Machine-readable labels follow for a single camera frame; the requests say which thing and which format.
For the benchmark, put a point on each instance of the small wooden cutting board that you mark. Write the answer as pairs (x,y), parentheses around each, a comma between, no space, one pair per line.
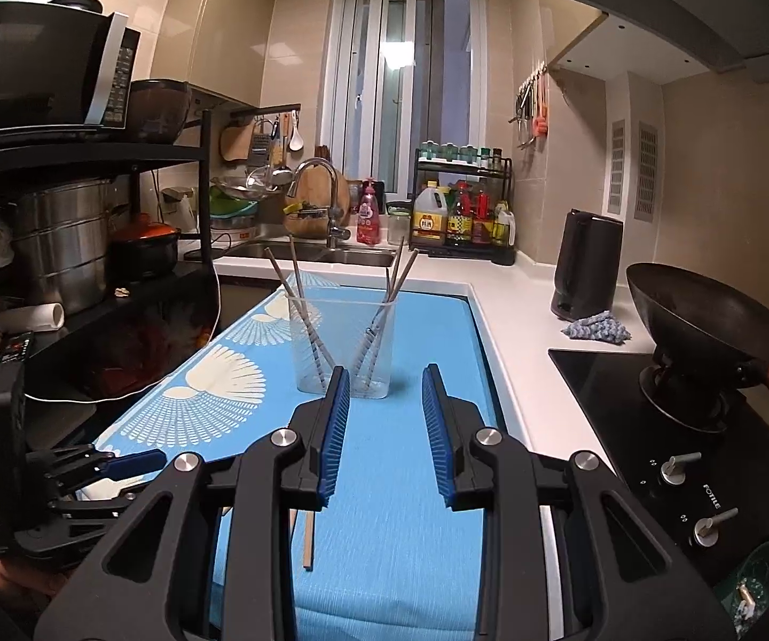
(236,143)

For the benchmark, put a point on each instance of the brown bowl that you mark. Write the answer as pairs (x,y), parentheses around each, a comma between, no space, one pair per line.
(157,110)

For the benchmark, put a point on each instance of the wooden chopstick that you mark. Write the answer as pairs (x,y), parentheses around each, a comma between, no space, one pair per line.
(404,274)
(394,270)
(308,541)

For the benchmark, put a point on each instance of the blue dish cloth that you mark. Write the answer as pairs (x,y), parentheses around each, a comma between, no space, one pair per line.
(595,328)

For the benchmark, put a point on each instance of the pink dish soap bottle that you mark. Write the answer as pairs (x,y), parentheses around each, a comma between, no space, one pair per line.
(368,217)

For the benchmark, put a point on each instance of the red-capped sauce bottle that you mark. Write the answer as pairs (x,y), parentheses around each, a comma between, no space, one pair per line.
(458,217)
(481,220)

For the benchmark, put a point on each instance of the green bowl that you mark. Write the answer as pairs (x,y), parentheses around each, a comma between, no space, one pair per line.
(231,208)

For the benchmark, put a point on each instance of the white-framed window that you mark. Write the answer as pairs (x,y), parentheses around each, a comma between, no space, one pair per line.
(401,80)

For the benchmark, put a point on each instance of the stainless steel sink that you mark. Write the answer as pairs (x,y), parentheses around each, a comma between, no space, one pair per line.
(278,255)

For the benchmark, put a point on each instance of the large wall vent grille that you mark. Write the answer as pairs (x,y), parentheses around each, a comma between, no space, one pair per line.
(647,173)

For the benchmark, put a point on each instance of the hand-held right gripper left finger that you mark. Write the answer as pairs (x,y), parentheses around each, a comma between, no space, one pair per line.
(331,441)

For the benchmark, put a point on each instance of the yellow-labelled oil bottle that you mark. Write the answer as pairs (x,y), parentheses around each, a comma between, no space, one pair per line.
(430,220)

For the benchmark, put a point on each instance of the stainless steel steamer pot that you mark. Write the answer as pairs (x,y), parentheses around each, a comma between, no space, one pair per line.
(64,240)

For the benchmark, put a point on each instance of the blue mat with white pattern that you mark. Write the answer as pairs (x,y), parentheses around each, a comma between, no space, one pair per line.
(391,547)

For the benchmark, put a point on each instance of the glass jar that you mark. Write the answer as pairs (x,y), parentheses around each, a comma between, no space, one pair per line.
(398,224)

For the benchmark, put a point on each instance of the black wok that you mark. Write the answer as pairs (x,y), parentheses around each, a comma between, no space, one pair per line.
(705,320)

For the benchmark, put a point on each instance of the black microwave oven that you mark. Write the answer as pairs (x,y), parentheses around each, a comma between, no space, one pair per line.
(31,67)

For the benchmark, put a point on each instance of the orange hanging spatula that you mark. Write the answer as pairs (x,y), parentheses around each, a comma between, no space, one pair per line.
(542,120)

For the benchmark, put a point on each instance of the clear plastic cup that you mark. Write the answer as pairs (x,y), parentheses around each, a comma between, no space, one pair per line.
(304,374)
(381,374)

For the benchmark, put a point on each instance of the black metal shelf rack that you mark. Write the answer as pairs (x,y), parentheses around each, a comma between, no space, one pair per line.
(204,180)

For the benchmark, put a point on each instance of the black pot with orange lid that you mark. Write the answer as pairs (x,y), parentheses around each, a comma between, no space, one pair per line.
(144,247)

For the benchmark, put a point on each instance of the small wall vent grille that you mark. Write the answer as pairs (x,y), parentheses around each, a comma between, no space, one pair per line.
(617,163)

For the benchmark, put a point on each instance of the person's left hand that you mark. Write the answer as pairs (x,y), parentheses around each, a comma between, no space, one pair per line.
(11,574)

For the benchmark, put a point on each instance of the black condiment rack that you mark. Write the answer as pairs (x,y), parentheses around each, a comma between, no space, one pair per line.
(508,213)

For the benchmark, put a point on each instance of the row of spice jars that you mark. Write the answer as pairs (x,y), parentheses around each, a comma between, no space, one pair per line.
(461,153)

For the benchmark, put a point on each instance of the white small appliance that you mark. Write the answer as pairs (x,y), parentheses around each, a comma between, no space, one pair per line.
(179,210)

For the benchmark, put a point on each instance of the metal grater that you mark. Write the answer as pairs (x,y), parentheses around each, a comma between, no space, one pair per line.
(260,150)

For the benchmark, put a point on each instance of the hanging metal kitchen tools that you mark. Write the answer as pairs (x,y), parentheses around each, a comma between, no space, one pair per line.
(523,113)

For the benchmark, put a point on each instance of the white paper roll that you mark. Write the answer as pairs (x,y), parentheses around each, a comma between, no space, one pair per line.
(34,317)

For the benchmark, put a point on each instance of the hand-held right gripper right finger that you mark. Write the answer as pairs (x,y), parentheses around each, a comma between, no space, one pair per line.
(439,441)

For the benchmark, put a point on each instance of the white ladle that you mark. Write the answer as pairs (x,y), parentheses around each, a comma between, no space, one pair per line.
(296,139)

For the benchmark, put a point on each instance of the black gas stove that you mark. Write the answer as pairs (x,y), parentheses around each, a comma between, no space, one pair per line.
(625,427)

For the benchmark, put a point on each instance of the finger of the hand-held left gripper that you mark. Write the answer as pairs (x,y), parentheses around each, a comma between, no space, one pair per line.
(134,462)
(91,506)

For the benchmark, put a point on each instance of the green dish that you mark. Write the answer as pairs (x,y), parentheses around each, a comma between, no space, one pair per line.
(765,581)

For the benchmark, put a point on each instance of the black electric kettle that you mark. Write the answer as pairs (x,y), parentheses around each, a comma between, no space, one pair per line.
(588,267)

